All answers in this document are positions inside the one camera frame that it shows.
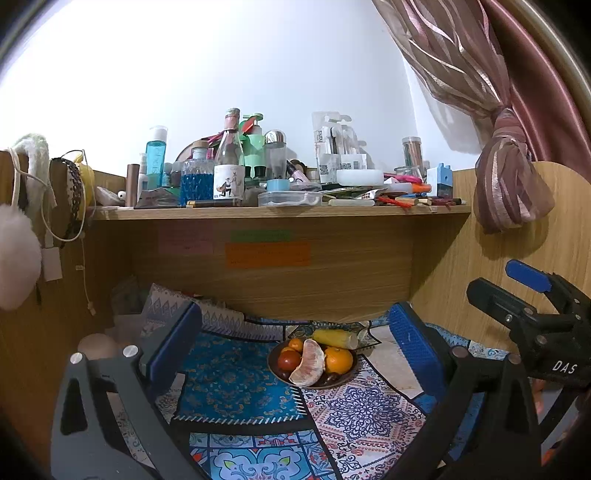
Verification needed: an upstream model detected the wooden shelf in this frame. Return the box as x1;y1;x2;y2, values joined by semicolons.
90;203;472;222

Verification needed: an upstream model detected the white round container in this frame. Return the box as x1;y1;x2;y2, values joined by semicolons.
336;169;385;186

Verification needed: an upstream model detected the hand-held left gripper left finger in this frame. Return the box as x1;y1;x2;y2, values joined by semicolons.
50;300;204;480

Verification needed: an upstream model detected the brown cylinder tube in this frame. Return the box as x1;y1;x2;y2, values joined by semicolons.
126;162;141;208

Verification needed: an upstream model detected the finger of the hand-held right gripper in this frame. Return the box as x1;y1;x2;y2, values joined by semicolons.
466;277;539;329
505;259;591;315

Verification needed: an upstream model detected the white pompom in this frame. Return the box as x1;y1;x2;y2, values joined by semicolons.
0;203;42;311

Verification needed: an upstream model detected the tall blue liquid bottle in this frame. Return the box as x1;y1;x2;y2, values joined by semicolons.
145;126;170;190

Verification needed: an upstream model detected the red tomato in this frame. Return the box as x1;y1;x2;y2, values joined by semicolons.
277;350;302;373

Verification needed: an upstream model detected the peeled pomelo segment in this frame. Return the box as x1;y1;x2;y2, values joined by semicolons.
289;339;328;387

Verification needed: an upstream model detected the blue and white block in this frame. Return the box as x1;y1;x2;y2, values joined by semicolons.
426;162;459;198

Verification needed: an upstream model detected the white cable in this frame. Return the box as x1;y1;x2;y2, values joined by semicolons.
13;148;97;316

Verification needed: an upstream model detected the glass jar with sticks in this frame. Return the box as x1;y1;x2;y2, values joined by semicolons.
402;137;424;181

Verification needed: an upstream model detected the clear plastic flat container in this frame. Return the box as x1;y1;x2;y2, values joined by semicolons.
257;190;324;208

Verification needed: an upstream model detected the silver capped clear bottle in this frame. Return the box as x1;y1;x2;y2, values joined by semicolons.
264;130;290;181

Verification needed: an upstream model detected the green pump bottle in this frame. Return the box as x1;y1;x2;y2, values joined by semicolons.
242;113;268;185

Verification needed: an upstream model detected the pink sticky note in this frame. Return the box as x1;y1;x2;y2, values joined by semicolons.
158;227;214;254

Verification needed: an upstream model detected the round brown mirror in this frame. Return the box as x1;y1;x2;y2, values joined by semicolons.
173;141;200;168

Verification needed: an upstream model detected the orange sticky note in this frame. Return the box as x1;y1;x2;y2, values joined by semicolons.
225;241;311;269

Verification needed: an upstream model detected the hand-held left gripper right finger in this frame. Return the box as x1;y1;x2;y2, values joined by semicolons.
388;302;542;480

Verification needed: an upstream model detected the blue liquid glass bottle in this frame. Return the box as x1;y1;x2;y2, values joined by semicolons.
180;141;216;206

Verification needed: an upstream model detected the dark wallet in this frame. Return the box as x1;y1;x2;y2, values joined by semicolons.
134;188;183;209

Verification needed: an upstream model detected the dark patterned headband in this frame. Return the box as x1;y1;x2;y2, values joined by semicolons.
50;157;86;241

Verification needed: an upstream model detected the toothbrush blister pack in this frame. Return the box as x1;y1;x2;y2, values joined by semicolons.
311;111;368;184

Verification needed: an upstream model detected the white fluffy headband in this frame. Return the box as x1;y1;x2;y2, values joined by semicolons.
9;133;59;206

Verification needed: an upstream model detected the blue patterned cloth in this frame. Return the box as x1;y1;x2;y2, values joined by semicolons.
111;284;522;480

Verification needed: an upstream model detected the yellow corn cob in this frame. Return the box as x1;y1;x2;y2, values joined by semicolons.
311;329;359;350

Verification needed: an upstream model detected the white charger adapter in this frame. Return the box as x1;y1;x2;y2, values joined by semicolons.
41;247;64;281

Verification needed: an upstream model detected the small white figure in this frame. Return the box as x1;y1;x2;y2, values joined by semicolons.
95;186;125;206

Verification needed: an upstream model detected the green sticky note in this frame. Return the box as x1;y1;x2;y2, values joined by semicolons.
231;229;293;243

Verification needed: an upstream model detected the pink striped curtain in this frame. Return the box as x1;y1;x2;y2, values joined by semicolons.
369;0;591;234

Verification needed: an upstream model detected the clear bottle with cartoon label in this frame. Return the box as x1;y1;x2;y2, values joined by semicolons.
213;108;246;206

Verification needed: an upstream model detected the dark brown round plate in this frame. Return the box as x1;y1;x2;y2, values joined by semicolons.
268;339;358;390

